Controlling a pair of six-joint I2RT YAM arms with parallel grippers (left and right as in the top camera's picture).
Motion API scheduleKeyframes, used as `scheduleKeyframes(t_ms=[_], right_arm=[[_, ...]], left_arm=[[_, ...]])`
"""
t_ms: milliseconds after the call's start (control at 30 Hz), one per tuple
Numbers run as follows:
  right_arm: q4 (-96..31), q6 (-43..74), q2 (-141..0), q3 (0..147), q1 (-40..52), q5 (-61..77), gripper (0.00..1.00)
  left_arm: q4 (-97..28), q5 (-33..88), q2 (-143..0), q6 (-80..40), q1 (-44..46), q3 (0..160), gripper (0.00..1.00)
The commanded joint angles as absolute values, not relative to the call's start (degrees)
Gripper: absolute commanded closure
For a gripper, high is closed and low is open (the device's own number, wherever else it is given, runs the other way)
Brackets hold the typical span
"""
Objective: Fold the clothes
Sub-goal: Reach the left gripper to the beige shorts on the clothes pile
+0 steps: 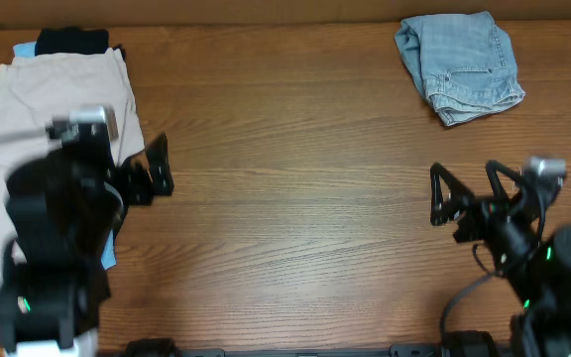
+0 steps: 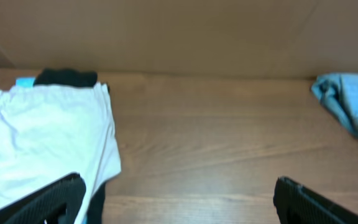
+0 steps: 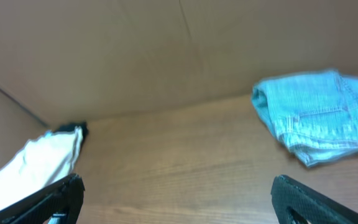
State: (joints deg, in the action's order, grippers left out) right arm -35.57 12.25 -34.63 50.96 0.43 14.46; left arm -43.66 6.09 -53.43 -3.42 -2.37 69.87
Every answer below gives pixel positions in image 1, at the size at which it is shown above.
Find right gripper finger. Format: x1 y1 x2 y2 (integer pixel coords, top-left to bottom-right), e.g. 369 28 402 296
429 163 474 226
485 159 527 202

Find beige khaki shorts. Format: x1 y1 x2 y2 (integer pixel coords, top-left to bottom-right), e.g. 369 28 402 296
0 49 145 281

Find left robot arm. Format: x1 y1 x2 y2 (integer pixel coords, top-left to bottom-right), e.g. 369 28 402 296
0 120 174 356

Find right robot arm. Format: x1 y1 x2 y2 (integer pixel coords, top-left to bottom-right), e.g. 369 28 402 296
430 157 571 357

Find folded light blue jeans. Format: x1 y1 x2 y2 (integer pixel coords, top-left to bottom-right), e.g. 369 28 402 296
395 11 525 127

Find black garment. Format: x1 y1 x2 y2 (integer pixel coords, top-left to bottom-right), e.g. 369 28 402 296
0 26 127 199

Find light blue garment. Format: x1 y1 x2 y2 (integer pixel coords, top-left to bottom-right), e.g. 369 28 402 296
13 42 117 270

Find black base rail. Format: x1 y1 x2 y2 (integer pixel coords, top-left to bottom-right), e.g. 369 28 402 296
121 337 514 357

